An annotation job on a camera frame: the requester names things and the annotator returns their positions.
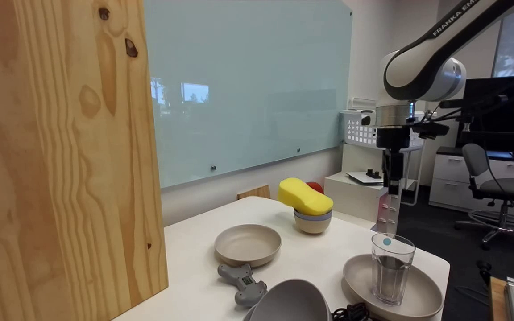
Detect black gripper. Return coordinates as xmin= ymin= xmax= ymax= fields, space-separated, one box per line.
xmin=376 ymin=124 xmax=412 ymax=195

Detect clear glass cup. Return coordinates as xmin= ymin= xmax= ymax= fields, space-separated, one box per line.
xmin=369 ymin=231 xmax=417 ymax=308

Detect small beige plate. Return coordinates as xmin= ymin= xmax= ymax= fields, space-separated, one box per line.
xmin=212 ymin=222 xmax=283 ymax=269

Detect translucent pink container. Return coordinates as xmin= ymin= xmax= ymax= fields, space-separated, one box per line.
xmin=376 ymin=192 xmax=401 ymax=235

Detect flat white box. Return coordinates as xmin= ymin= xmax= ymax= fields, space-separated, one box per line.
xmin=346 ymin=169 xmax=385 ymax=187

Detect low white cabinet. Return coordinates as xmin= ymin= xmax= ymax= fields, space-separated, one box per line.
xmin=323 ymin=169 xmax=389 ymax=222

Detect white drawer cabinet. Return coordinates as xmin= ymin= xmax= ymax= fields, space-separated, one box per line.
xmin=426 ymin=147 xmax=514 ymax=224

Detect white perforated basket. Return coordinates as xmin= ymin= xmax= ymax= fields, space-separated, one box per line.
xmin=342 ymin=108 xmax=424 ymax=149

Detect yellow sponge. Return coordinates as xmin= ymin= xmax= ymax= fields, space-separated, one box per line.
xmin=276 ymin=176 xmax=335 ymax=217

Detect stacked grey bowls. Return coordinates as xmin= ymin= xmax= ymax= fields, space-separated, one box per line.
xmin=292 ymin=206 xmax=333 ymax=236

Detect large beige bowl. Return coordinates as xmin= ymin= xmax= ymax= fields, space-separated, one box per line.
xmin=341 ymin=253 xmax=444 ymax=321

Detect grey office chair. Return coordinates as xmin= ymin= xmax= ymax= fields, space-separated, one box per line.
xmin=453 ymin=140 xmax=514 ymax=247

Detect black monitor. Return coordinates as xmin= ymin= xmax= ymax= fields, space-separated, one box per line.
xmin=455 ymin=72 xmax=514 ymax=156

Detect wooden board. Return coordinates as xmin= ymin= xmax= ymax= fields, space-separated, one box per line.
xmin=487 ymin=274 xmax=512 ymax=321

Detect dark grey bowl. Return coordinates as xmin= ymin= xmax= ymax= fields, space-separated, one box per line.
xmin=242 ymin=278 xmax=333 ymax=321

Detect glass whiteboard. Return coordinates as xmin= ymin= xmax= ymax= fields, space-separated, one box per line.
xmin=141 ymin=0 xmax=355 ymax=190

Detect grey toy game controller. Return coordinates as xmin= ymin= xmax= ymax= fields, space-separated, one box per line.
xmin=216 ymin=261 xmax=269 ymax=310

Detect pine wood cabinet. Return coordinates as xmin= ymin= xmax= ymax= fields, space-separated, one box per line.
xmin=0 ymin=0 xmax=169 ymax=321

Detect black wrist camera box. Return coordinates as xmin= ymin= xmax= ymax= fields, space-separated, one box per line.
xmin=414 ymin=121 xmax=451 ymax=140

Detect black stereo camera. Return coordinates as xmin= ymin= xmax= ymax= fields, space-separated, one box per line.
xmin=439 ymin=94 xmax=510 ymax=110

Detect black cable bundle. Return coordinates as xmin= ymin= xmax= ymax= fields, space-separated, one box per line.
xmin=328 ymin=301 xmax=373 ymax=321

